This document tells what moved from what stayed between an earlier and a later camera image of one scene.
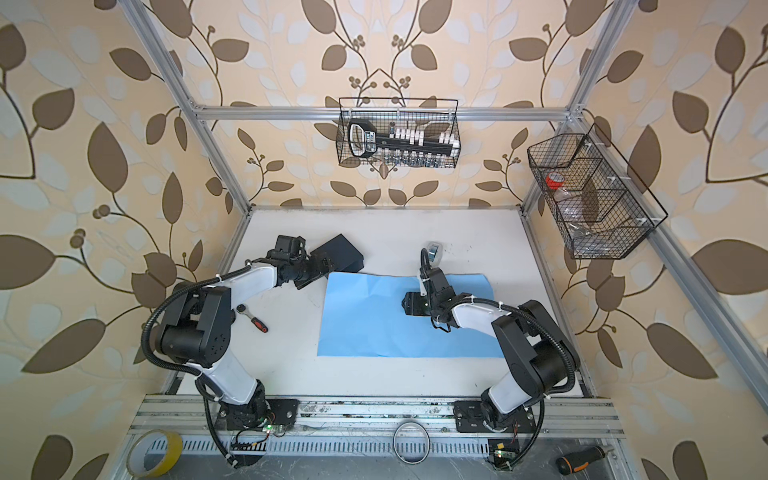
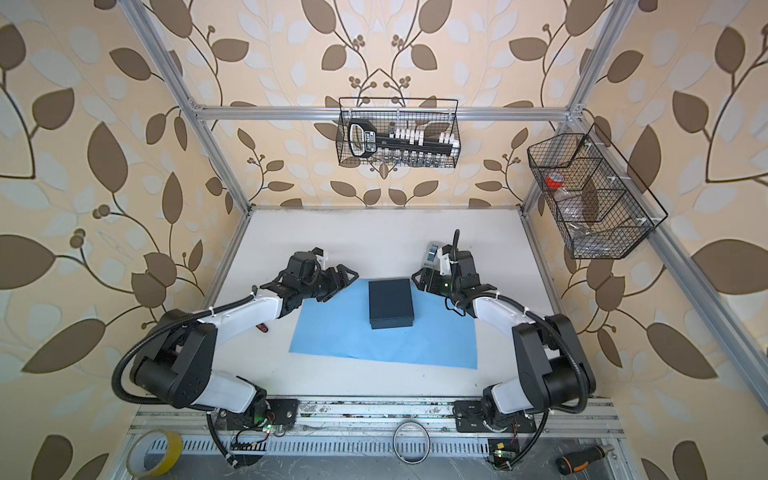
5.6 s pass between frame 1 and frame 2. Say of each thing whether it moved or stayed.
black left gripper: moved
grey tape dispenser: stayed
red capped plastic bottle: stayed
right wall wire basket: stayed
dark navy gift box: moved
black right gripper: moved
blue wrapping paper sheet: moved
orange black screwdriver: stayed
